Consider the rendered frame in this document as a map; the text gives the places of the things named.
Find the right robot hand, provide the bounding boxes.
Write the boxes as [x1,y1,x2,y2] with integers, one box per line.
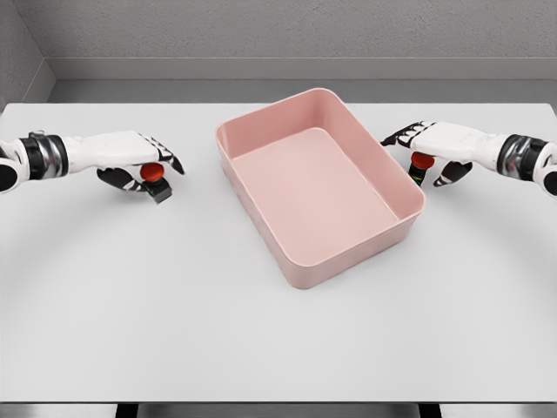
[380,121,482,188]

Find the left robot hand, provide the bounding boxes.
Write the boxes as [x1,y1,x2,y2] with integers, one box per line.
[88,130,185,193]

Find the red button industrial switch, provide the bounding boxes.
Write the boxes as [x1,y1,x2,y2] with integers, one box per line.
[139,162,173,205]
[408,151,435,185]

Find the pink plastic basket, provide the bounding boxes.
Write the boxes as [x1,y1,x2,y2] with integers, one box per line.
[214,87,426,290]

